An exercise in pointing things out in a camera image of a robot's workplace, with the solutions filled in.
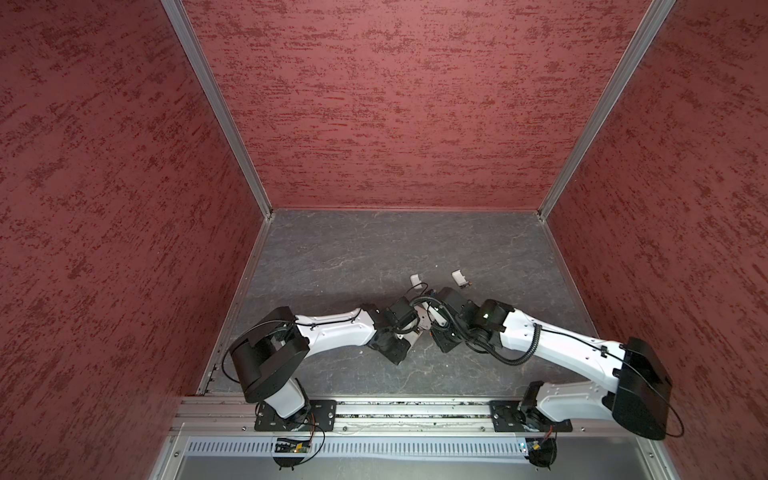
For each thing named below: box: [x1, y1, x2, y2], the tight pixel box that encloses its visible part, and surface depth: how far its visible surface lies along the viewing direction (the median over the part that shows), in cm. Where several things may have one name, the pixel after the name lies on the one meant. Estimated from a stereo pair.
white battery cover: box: [451, 269, 469, 287], surface depth 103 cm
